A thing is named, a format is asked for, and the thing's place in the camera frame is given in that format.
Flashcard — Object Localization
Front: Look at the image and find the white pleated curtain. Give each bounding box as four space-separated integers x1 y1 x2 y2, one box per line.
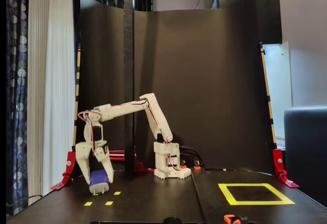
27 0 77 206

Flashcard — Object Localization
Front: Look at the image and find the blue and white charger block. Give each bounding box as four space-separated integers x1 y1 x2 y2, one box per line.
88 169 110 196

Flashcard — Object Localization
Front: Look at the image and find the white cabinet door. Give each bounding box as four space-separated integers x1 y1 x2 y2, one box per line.
262 40 293 139

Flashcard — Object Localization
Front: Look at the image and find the dark blue armchair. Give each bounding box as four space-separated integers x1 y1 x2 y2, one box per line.
284 105 327 208

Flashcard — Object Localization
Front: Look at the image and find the black backdrop board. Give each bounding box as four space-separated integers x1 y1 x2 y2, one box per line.
74 0 278 181

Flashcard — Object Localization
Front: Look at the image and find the red screw clamp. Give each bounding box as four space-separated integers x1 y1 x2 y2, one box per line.
108 150 126 161

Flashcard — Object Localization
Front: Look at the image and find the dark blue patterned curtain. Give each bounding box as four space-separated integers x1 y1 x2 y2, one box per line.
6 0 29 216

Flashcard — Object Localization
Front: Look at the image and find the black round mount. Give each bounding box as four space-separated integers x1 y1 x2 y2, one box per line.
163 216 183 224

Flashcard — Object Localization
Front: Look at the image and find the red white servo wire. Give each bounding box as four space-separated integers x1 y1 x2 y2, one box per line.
77 110 103 155

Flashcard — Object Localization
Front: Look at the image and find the yellow black striped stick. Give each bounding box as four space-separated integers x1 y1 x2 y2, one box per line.
72 43 82 153
260 41 278 150

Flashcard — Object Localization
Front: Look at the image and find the red post bracket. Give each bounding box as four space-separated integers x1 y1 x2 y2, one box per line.
133 146 155 173

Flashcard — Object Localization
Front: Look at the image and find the yellow tape square outline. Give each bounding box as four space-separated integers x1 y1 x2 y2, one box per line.
218 183 296 206

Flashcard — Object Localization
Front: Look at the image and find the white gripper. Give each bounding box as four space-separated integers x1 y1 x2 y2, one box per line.
75 139 114 185

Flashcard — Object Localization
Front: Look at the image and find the orange and black clamp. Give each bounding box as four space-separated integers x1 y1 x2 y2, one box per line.
223 214 248 224

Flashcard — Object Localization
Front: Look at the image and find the red corner clamp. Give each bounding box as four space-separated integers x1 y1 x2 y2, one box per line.
50 151 77 190
272 148 299 189

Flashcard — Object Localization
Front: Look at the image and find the thin black cable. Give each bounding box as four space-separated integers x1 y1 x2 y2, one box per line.
6 194 43 207

